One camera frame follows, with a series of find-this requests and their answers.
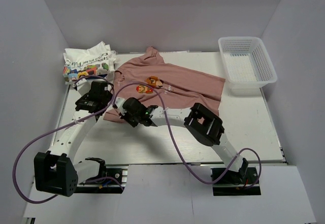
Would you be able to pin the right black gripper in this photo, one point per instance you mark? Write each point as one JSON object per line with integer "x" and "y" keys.
{"x": 124, "y": 116}

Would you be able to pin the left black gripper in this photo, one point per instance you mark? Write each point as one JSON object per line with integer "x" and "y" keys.
{"x": 86, "y": 97}

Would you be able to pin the white printed t-shirt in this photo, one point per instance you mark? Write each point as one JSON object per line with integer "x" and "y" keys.
{"x": 99, "y": 60}

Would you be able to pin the pink printed t-shirt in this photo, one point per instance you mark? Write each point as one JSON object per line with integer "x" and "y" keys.
{"x": 152, "y": 81}

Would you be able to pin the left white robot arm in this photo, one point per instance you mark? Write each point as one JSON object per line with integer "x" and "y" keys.
{"x": 55, "y": 170}

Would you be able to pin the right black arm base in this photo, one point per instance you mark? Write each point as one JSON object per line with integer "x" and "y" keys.
{"x": 230, "y": 185}

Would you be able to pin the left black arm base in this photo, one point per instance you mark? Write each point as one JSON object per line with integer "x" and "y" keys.
{"x": 112, "y": 182}

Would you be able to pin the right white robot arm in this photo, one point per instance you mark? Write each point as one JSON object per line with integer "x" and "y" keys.
{"x": 203, "y": 124}

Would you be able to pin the white plastic mesh basket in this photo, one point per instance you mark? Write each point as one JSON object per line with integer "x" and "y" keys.
{"x": 246, "y": 62}

